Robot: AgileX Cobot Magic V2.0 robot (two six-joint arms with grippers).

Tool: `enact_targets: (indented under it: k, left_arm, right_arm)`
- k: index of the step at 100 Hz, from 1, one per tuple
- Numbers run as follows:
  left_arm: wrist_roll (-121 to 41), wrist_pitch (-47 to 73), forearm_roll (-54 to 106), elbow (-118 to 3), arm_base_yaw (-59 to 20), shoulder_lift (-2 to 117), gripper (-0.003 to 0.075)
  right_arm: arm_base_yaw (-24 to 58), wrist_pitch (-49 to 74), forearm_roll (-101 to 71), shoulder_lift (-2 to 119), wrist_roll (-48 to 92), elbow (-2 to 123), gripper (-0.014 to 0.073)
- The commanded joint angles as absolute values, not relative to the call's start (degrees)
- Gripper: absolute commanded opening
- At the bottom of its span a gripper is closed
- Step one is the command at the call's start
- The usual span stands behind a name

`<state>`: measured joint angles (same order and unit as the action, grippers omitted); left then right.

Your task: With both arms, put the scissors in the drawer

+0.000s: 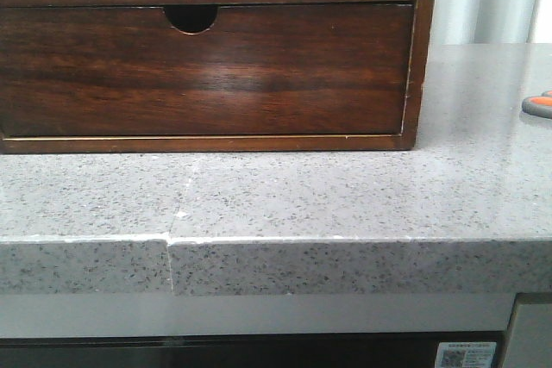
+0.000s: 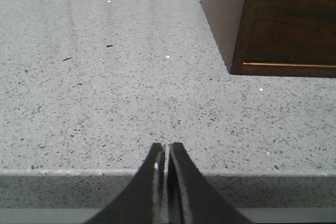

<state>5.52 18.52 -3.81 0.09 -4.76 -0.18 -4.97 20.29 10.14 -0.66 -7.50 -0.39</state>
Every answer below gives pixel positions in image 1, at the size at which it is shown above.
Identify orange grey handled scissors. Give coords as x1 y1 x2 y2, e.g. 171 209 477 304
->
522 90 552 119

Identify dark wooden drawer cabinet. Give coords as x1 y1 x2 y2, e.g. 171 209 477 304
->
1 0 434 153

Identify black under-counter appliance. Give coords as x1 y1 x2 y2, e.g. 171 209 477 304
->
1 331 505 367

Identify white QR code sticker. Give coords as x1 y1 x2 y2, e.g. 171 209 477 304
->
434 342 497 368

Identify beige cabinet door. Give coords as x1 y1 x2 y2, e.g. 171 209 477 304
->
500 293 551 368

